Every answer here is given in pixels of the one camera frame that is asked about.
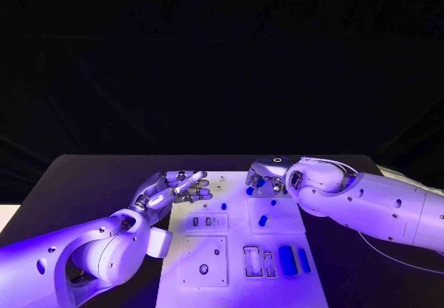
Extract white cable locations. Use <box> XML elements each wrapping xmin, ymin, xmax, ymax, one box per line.
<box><xmin>302</xmin><ymin>157</ymin><xmax>358</xmax><ymax>176</ymax></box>
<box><xmin>356</xmin><ymin>231</ymin><xmax>444</xmax><ymax>275</ymax></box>

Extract white task board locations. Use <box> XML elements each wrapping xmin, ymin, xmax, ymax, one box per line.
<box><xmin>155</xmin><ymin>170</ymin><xmax>329</xmax><ymax>308</ymax></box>

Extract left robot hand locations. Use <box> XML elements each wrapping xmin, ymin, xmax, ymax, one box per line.
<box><xmin>129</xmin><ymin>170</ymin><xmax>214</xmax><ymax>226</ymax></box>

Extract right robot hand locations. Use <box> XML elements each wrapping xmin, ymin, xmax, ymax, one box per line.
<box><xmin>245</xmin><ymin>155</ymin><xmax>294</xmax><ymax>197</ymax></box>

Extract thin blue long cylinder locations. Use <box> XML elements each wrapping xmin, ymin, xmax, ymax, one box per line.
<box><xmin>299</xmin><ymin>248</ymin><xmax>313</xmax><ymax>273</ymax></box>

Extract large blue long cylinder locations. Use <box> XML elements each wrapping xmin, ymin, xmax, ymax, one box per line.
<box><xmin>277</xmin><ymin>245</ymin><xmax>300</xmax><ymax>277</ymax></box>

